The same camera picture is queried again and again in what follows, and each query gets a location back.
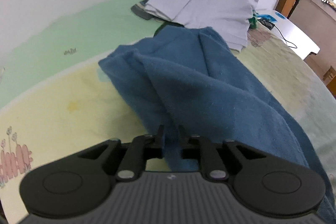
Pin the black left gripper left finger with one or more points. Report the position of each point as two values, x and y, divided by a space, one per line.
138 152

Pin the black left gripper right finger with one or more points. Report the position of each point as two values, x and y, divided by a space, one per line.
205 152

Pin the blue knit sweater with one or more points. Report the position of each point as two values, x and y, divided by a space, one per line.
189 78

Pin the dark grey folded cloth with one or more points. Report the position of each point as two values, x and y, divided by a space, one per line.
139 10

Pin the green white striped garment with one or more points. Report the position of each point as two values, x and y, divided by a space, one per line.
253 21

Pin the blue plastic tray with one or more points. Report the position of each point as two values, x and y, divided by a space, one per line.
266 17

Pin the white bedside table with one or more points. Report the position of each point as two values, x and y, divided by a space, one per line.
305 45

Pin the small blue round lid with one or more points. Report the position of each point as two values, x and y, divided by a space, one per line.
280 15

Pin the black power adapter with cord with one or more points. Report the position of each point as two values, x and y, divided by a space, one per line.
268 24

